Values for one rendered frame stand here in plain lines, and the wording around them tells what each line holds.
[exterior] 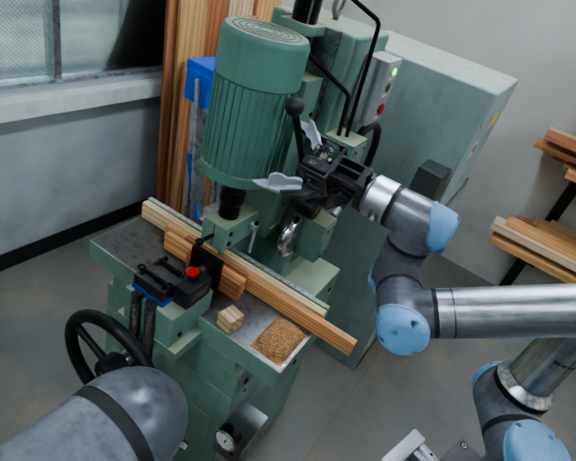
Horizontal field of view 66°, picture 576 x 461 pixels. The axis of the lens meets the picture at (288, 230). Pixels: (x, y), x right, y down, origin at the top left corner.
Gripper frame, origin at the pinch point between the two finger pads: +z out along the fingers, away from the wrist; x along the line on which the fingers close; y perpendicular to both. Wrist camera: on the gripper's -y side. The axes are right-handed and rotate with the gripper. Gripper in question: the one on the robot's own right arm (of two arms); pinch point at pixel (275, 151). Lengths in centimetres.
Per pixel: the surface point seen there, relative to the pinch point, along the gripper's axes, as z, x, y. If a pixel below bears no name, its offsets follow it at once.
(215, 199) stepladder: 68, -15, -116
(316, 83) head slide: 5.3, -22.2, -7.1
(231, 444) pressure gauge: -16, 53, -42
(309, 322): -16.8, 19.5, -35.9
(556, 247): -85, -103, -172
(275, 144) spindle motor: 3.7, -4.0, -5.6
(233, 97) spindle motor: 11.3, -3.7, 5.0
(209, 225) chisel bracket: 13.6, 14.3, -23.2
